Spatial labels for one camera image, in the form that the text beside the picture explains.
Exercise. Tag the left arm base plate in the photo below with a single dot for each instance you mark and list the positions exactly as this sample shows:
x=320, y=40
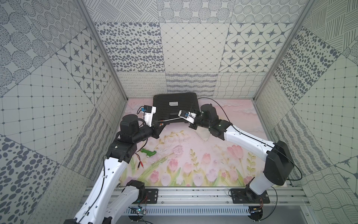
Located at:
x=148, y=196

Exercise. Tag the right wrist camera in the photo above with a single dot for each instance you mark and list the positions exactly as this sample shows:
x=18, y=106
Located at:
x=188, y=116

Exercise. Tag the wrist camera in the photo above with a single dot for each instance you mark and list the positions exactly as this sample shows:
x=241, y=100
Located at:
x=188, y=116
x=148, y=111

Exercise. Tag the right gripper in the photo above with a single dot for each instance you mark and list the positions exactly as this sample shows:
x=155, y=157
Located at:
x=200, y=113

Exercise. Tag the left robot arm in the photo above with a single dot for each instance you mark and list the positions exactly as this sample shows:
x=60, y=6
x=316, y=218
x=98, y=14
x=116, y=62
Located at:
x=98, y=209

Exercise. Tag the red and black clip leads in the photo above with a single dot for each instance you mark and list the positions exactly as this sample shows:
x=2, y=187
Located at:
x=140, y=164

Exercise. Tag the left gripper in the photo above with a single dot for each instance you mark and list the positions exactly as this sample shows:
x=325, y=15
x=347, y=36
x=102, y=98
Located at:
x=156, y=129

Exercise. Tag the green circuit board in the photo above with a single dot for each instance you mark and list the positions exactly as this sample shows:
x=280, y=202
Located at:
x=138, y=210

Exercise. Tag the black plastic tool case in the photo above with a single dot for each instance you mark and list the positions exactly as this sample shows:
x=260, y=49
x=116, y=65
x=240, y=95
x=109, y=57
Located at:
x=169, y=105

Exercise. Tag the aluminium mounting rail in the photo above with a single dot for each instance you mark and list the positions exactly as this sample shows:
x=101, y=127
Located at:
x=220, y=196

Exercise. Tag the green plastic nozzle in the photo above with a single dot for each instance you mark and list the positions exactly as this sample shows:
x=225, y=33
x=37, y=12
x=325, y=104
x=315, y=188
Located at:
x=148, y=153

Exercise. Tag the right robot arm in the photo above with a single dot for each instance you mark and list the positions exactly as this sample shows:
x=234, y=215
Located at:
x=276, y=155

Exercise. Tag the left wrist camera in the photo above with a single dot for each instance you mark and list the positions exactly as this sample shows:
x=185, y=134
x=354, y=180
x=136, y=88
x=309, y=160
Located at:
x=148, y=111

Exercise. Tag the right black controller box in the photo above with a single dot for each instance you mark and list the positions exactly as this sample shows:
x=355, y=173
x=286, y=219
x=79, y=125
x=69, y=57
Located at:
x=256, y=213

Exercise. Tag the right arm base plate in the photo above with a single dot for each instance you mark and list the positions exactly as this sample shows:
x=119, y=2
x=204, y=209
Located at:
x=247, y=196

